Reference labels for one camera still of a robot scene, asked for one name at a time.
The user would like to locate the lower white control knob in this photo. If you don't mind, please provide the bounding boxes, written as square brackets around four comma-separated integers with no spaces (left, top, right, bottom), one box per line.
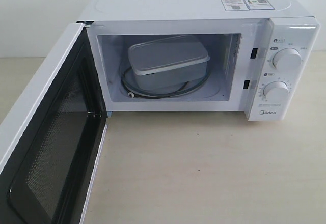
[263,81,289,102]

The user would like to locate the warning label sticker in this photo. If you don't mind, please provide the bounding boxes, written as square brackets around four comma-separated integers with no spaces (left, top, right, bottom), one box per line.
[221,0,250,11]

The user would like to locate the blue energy label sticker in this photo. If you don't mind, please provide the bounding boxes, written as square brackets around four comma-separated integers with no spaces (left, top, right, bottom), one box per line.
[244,0,275,11]

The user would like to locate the upper white control knob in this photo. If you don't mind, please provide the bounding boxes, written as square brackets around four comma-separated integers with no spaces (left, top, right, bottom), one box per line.
[272,48,302,72]

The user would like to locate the white Midea microwave oven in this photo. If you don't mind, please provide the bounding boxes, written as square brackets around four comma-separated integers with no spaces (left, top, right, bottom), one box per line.
[78,0,320,121]

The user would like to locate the white microwave door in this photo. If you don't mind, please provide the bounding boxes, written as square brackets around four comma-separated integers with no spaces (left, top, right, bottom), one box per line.
[1,22,107,223]

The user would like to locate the white plastic lidded container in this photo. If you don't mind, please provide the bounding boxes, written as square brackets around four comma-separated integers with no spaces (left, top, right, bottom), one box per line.
[128,35,210,91]

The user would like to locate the white control knob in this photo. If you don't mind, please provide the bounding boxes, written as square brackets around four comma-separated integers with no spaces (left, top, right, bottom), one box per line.
[263,81,289,102]
[272,48,302,72]

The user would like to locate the glass turntable plate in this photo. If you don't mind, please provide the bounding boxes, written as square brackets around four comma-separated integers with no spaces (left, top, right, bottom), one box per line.
[121,63,211,99]

